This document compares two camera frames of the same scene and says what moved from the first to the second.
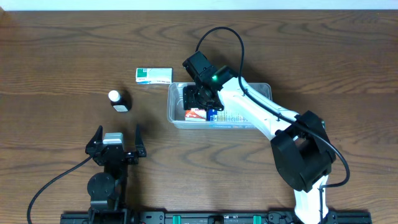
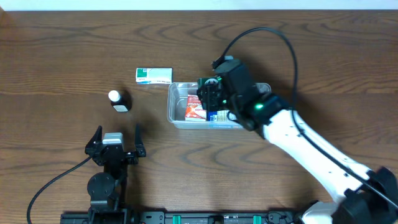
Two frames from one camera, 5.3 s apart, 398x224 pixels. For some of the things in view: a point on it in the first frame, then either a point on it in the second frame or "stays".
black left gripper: [115, 152] stays
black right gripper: [193, 98] → [211, 98]
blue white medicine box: [217, 115] stays
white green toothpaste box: [154, 76] stays
